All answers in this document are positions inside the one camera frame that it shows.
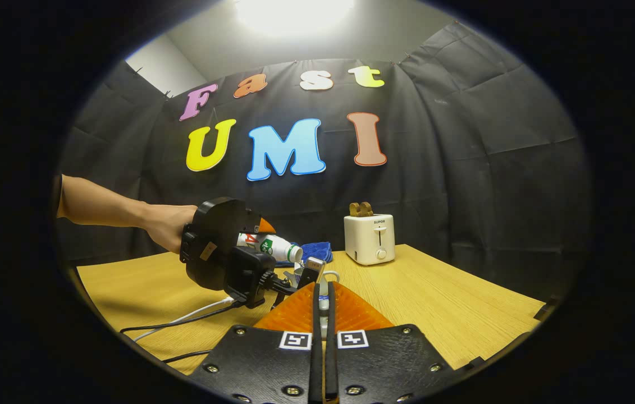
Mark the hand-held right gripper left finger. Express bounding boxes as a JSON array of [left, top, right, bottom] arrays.
[[191, 281, 324, 404]]

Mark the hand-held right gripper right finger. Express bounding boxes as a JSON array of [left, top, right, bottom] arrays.
[[326, 281, 458, 404]]

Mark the white water bottle green label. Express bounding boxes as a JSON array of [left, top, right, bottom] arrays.
[[237, 232, 303, 263]]

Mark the white teacup lid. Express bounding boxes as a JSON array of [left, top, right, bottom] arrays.
[[319, 283, 330, 338]]

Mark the white porcelain teacup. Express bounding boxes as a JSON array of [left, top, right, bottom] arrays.
[[294, 264, 341, 284]]

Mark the blue cloth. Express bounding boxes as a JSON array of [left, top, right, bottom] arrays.
[[278, 241, 334, 266]]

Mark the white toaster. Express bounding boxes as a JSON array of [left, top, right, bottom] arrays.
[[344, 214, 395, 266]]

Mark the black backdrop cloth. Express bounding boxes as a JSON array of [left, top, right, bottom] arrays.
[[56, 22, 593, 287]]

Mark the ceiling light panel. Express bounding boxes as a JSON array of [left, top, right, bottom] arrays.
[[236, 0, 354, 35]]

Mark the white cable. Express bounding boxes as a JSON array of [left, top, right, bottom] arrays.
[[133, 296, 236, 343]]

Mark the black cable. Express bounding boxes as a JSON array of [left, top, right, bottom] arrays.
[[163, 351, 214, 364], [120, 300, 245, 334]]

